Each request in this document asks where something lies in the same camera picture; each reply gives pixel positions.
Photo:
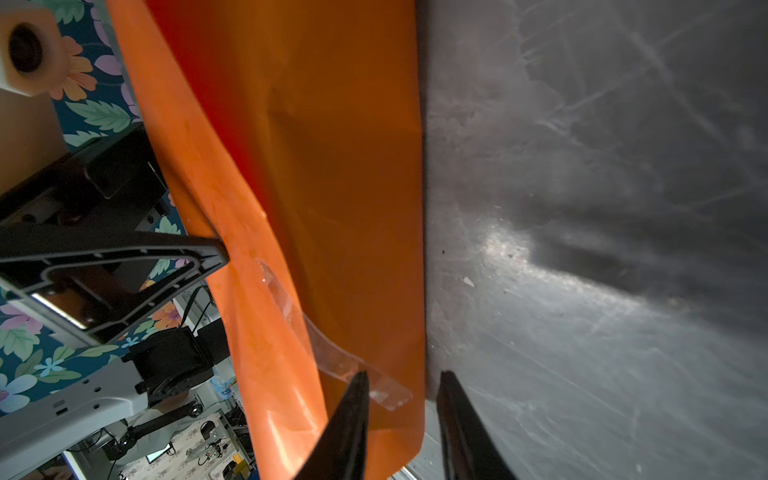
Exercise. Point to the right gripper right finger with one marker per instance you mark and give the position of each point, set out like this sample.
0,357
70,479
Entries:
467,449

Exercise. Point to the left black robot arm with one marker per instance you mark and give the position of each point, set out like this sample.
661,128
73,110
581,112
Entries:
164,365

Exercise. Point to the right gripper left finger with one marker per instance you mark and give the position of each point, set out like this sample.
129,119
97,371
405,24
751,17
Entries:
341,451

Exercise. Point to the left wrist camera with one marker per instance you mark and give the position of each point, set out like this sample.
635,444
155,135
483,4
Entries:
33,57

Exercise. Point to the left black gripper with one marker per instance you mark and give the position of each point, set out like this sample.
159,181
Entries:
90,288

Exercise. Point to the clear tape strip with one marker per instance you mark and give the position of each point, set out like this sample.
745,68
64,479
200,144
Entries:
329,358

